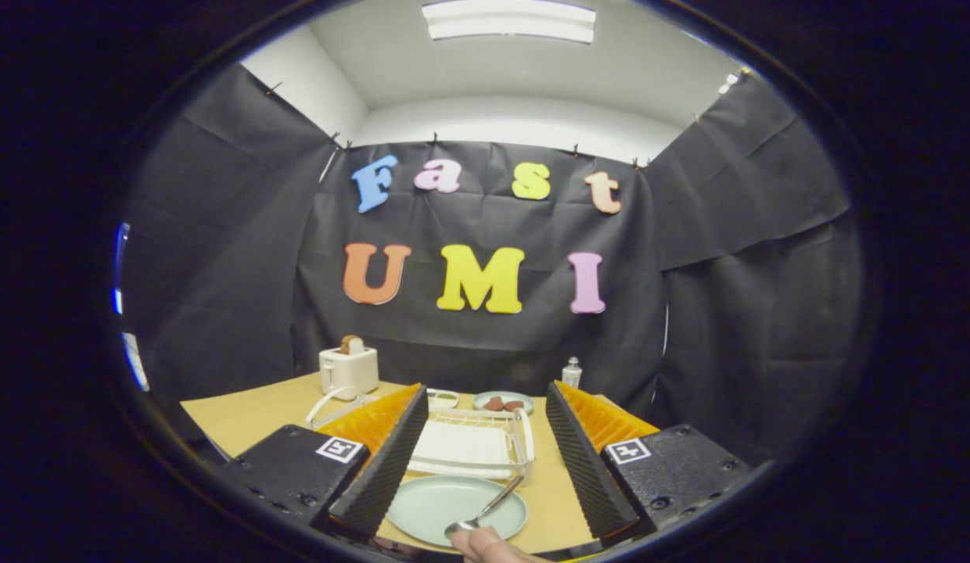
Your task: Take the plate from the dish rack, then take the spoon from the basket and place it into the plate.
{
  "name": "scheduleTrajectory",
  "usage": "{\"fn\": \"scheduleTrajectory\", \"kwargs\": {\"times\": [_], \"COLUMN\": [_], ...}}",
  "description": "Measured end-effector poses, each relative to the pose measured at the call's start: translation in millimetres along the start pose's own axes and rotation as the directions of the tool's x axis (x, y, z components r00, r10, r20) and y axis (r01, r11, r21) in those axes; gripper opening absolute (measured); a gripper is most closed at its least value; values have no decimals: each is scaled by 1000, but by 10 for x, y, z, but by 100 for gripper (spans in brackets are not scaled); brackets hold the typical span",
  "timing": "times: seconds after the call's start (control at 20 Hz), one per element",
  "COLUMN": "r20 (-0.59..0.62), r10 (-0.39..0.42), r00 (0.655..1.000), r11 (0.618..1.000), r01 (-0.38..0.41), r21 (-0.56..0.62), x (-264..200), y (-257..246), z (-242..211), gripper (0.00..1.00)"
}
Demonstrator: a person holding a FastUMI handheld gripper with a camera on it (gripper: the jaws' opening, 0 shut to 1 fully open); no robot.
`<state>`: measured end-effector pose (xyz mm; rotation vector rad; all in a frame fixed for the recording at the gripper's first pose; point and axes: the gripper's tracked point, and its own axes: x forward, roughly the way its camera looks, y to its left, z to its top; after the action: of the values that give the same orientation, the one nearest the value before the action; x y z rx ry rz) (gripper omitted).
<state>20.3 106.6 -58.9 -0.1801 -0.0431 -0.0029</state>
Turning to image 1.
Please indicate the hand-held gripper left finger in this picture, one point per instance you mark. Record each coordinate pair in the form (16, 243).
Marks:
(383, 477)

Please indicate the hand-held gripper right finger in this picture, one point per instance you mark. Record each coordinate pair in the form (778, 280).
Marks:
(590, 469)

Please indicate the green tea bottle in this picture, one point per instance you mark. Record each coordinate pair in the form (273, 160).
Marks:
(572, 377)

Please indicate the metal spoon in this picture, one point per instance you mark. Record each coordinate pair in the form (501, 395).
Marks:
(493, 504)

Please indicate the toast slice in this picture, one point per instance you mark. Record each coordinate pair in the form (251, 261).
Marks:
(350, 344)

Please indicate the white toaster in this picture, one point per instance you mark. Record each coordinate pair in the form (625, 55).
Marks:
(348, 371)

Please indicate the white divided grain tray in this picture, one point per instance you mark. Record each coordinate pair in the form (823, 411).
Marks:
(443, 400)

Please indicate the ceiling light panel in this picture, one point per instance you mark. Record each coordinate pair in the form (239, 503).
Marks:
(508, 19)

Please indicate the pale green food plate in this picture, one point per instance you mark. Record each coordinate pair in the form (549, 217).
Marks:
(501, 394)

